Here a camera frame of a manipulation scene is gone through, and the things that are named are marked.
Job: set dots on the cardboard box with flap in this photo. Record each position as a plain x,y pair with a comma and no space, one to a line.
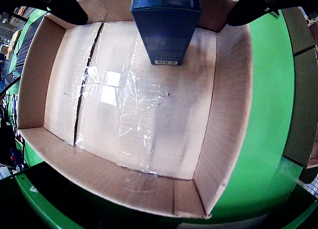
303,109

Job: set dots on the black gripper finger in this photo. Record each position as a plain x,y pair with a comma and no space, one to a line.
67,8
251,8

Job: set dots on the black laptop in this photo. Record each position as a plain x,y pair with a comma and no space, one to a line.
23,50

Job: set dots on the large shallow cardboard tray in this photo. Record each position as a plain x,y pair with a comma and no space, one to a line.
124,102

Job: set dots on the blue rectangular product box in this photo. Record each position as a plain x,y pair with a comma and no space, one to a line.
166,32

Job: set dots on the cardboard box with spotted carton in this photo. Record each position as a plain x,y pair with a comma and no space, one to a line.
298,30

